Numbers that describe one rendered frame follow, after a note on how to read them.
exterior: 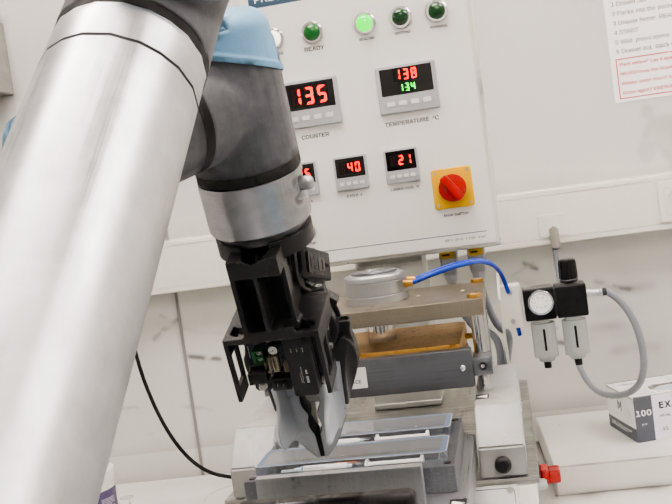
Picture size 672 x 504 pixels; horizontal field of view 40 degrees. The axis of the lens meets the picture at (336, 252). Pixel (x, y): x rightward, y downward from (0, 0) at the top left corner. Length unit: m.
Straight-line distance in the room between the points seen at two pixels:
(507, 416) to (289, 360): 0.42
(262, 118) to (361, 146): 0.70
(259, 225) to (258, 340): 0.08
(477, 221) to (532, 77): 0.51
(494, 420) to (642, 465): 0.51
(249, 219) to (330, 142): 0.69
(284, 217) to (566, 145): 1.15
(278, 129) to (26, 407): 0.35
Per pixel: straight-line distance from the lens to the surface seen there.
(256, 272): 0.63
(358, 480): 0.83
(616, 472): 1.50
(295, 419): 0.76
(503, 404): 1.05
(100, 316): 0.34
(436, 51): 1.31
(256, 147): 0.61
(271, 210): 0.63
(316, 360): 0.68
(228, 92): 0.60
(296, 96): 1.32
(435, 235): 1.30
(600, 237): 1.70
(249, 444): 1.08
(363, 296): 1.15
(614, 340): 1.78
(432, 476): 0.87
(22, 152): 0.38
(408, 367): 1.09
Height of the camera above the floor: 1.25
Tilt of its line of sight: 4 degrees down
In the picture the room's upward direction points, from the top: 8 degrees counter-clockwise
